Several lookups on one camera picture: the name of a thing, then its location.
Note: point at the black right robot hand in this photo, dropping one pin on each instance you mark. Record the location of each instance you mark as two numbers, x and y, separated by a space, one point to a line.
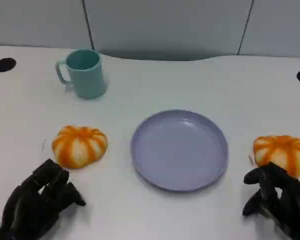
290 197

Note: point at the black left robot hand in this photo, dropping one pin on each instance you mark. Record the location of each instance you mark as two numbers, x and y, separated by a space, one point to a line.
27 207

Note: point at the orange and white bread roll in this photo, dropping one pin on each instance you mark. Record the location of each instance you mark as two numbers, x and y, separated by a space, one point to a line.
282 150
78 147

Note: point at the lilac plate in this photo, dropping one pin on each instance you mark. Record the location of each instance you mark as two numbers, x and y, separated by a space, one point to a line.
178 152

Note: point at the pale green mug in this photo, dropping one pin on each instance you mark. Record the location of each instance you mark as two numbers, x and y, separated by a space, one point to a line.
88 80

